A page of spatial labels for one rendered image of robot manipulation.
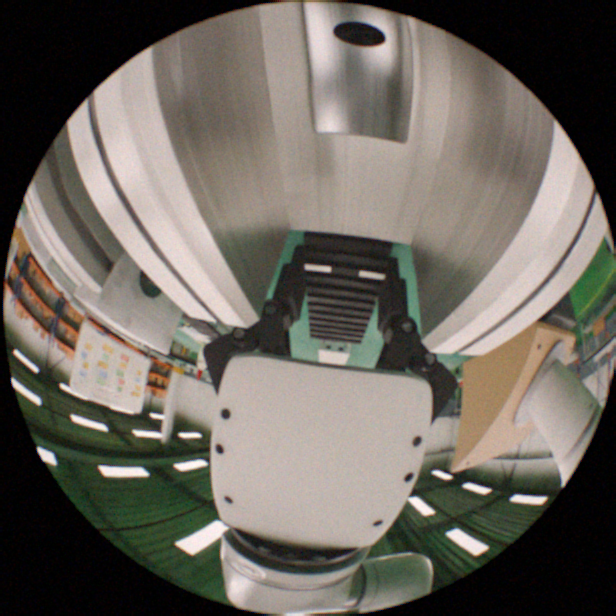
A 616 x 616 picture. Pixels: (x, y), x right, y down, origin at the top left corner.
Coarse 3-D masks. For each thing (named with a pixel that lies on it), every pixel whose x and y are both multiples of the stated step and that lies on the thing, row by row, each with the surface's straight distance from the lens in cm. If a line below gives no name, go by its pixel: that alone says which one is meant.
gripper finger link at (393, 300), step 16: (384, 288) 13; (400, 288) 12; (384, 304) 12; (400, 304) 11; (384, 320) 12; (384, 336) 12; (416, 336) 11; (416, 352) 11; (432, 352) 12; (432, 368) 11
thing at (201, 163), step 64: (128, 64) 3; (192, 64) 4; (256, 64) 6; (320, 64) 5; (384, 64) 5; (448, 64) 7; (128, 128) 3; (192, 128) 3; (256, 128) 5; (320, 128) 5; (384, 128) 5; (448, 128) 6; (512, 128) 4; (128, 192) 4; (192, 192) 3; (256, 192) 5; (320, 192) 7; (384, 192) 7; (448, 192) 5; (512, 192) 4; (576, 192) 3; (192, 256) 4; (256, 256) 5; (448, 256) 5; (512, 256) 3; (576, 256) 4; (256, 320) 6; (448, 320) 5; (512, 320) 5
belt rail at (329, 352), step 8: (320, 344) 26; (328, 344) 26; (336, 344) 26; (344, 344) 26; (320, 352) 27; (328, 352) 27; (336, 352) 26; (344, 352) 26; (320, 360) 32; (328, 360) 31; (336, 360) 30; (344, 360) 30
